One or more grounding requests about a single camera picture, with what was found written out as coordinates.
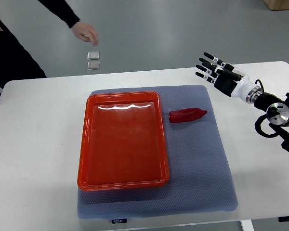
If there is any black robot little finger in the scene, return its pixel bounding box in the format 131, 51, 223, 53
195, 72, 216, 83

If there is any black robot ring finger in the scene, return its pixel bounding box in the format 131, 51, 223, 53
196, 64, 217, 75

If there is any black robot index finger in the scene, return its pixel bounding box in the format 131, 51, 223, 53
203, 52, 226, 66

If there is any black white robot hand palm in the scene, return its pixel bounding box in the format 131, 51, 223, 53
214, 66, 252, 98

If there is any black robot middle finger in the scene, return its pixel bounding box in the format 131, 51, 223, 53
199, 57, 219, 70

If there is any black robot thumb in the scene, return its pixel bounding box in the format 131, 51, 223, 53
216, 69, 243, 81

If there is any red pepper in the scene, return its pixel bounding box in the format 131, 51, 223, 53
169, 108, 207, 123

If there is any black sleeved forearm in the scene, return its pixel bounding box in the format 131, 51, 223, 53
39, 0, 80, 28

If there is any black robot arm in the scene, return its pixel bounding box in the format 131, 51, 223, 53
196, 52, 289, 152

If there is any red plastic tray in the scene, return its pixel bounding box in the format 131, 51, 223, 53
78, 91, 170, 192

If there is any person's bare hand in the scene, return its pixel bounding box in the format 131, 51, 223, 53
71, 21, 99, 46

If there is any wooden box corner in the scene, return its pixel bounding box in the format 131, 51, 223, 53
264, 0, 289, 11

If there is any grey blue textured mat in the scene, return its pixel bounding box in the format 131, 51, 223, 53
78, 85, 238, 219

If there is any lower metal floor plate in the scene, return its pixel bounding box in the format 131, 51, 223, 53
87, 61, 100, 70

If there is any metal floor plate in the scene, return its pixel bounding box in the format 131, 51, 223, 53
87, 51, 100, 60
87, 61, 100, 70

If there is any upper metal floor plate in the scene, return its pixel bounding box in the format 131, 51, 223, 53
87, 51, 100, 60

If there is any black table controller right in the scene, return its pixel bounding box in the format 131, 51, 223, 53
278, 216, 289, 222

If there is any black table label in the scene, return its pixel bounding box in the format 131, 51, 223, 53
112, 218, 127, 224

